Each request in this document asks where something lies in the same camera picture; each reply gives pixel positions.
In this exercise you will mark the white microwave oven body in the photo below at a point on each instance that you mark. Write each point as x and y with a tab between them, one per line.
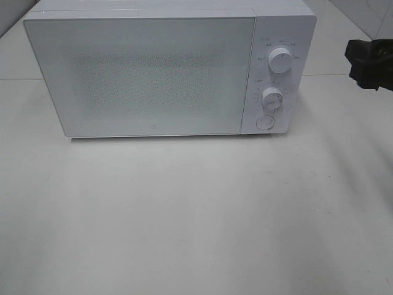
277	23

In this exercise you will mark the white microwave door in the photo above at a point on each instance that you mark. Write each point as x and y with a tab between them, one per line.
119	77

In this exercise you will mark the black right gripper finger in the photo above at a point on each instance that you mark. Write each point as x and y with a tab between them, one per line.
371	63

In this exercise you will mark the white timer knob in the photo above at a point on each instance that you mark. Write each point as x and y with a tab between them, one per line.
272	98

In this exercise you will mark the round white door-release button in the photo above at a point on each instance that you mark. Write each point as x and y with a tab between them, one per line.
265	123

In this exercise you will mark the upper white power knob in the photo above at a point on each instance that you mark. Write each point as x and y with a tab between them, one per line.
280	59

